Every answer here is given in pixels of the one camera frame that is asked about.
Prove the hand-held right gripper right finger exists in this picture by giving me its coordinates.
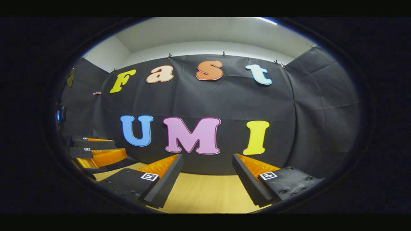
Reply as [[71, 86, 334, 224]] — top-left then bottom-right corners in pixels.
[[232, 153, 323, 207]]

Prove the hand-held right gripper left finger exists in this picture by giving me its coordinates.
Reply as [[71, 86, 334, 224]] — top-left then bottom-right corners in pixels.
[[98, 153, 184, 208]]

